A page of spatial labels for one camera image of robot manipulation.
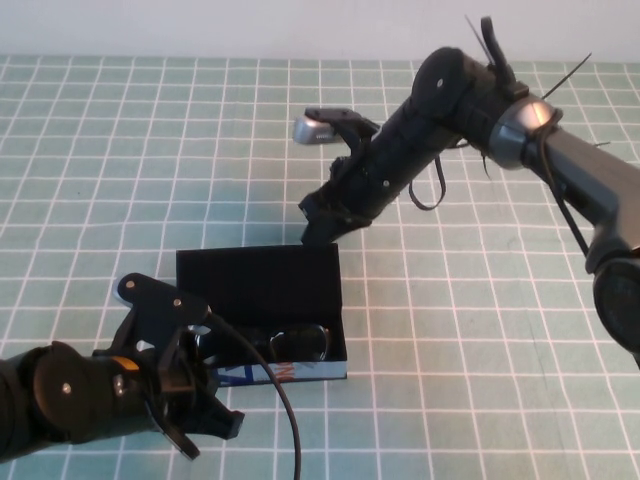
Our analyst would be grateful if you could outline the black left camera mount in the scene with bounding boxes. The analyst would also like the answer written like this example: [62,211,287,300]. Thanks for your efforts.
[107,272,212,396]

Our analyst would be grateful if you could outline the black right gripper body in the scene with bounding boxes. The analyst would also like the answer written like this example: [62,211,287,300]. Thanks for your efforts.
[318,123,437,220]

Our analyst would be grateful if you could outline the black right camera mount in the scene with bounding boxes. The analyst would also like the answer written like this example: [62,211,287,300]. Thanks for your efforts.
[304,106,382,162]

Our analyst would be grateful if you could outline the black printed glasses case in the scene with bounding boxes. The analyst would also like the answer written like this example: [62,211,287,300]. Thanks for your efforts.
[174,243,350,389]

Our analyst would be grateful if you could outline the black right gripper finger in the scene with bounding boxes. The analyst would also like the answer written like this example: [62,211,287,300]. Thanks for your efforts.
[319,216,375,247]
[298,191,342,247]

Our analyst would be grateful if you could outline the green checked tablecloth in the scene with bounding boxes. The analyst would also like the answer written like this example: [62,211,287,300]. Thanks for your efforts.
[0,53,640,480]

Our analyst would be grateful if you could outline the black framed glasses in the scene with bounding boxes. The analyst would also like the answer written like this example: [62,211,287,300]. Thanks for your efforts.
[199,322,332,364]

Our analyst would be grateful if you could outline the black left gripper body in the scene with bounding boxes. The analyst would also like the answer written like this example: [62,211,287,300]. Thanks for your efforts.
[91,348,220,445]

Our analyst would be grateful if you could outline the black curved plastic strap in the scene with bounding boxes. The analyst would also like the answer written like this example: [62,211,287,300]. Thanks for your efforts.
[148,398,202,462]

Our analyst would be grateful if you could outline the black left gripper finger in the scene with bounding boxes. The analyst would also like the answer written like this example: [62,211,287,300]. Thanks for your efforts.
[196,393,246,442]
[193,343,222,397]

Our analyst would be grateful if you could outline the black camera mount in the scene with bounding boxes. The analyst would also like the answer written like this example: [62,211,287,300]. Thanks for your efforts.
[304,106,382,162]
[107,272,212,396]

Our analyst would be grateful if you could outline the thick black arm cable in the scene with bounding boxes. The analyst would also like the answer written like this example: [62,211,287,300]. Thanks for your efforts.
[478,16,602,262]

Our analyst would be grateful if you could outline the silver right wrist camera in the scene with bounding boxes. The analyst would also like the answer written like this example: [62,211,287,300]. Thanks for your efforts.
[292,114,347,147]

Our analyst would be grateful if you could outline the black left camera cable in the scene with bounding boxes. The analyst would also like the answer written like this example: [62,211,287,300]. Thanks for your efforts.
[204,310,302,480]

